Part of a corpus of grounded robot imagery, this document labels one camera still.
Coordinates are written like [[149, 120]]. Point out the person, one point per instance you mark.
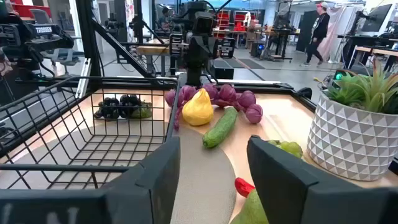
[[163, 17], [318, 31]]

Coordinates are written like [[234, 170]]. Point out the wooden desk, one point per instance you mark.
[[373, 51]]

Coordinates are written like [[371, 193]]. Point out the pink curtain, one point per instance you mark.
[[334, 34]]

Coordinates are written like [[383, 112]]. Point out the red storage bin rack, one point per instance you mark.
[[222, 18]]

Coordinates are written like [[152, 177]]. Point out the green mango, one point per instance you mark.
[[250, 211]]

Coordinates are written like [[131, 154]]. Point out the black aluminium table frame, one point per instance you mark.
[[88, 37]]

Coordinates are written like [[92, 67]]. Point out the grey office chair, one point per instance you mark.
[[42, 17]]

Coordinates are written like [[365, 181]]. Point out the green artichoke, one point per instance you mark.
[[143, 110]]

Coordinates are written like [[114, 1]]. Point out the green cucumber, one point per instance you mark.
[[220, 127]]

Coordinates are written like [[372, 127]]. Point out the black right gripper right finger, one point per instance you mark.
[[280, 186]]

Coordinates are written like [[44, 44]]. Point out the green grape bunch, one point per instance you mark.
[[290, 147]]

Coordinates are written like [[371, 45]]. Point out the black equipment case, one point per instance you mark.
[[222, 70]]

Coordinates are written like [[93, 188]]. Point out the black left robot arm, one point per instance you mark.
[[199, 62]]

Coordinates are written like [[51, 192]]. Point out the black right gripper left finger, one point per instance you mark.
[[149, 193]]

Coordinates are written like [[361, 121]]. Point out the dark purple grape bunch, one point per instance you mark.
[[115, 107]]

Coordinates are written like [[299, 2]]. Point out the wooden workbench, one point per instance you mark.
[[152, 49]]

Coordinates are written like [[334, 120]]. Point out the red chili pepper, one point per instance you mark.
[[242, 186]]

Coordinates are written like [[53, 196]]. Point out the black computer monitor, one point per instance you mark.
[[377, 18]]

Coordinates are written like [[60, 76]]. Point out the white patterned succulent pot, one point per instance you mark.
[[348, 140]]

